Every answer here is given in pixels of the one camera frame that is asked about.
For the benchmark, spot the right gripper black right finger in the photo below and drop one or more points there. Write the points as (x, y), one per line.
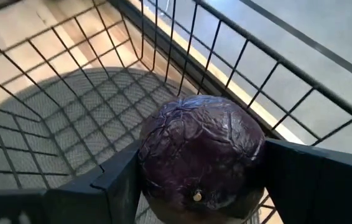
(325, 186)

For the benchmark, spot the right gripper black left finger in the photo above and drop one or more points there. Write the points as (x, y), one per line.
(70, 205)

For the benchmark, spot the purple cabbage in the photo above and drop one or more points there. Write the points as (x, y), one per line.
(201, 146)

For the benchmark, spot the round grey woven placemat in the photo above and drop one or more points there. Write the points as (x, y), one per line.
(101, 115)

